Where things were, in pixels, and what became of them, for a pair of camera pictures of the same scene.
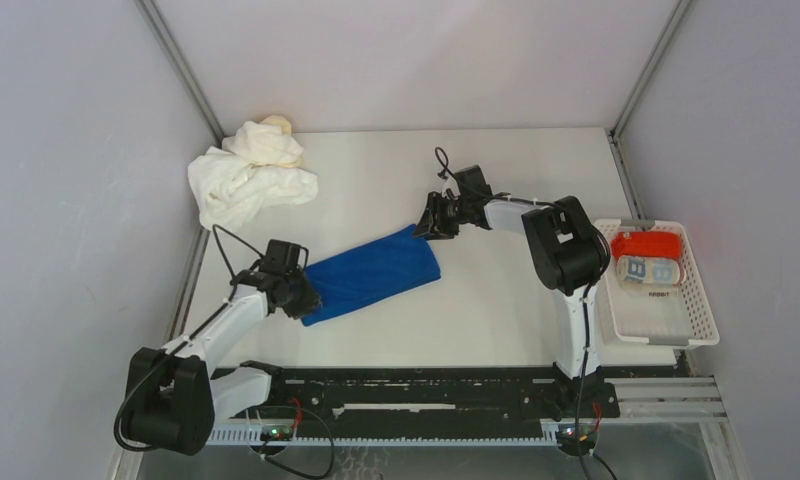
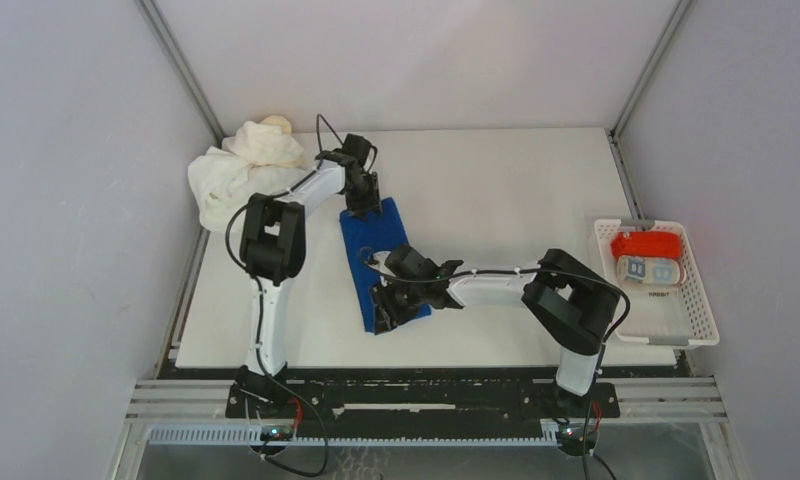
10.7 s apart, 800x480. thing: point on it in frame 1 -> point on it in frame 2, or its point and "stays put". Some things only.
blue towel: [372, 274] -> [379, 232]
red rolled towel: [646, 243] stays put
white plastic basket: [655, 290] stays put
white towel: [229, 188] stays put
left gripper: [309, 301] -> [371, 203]
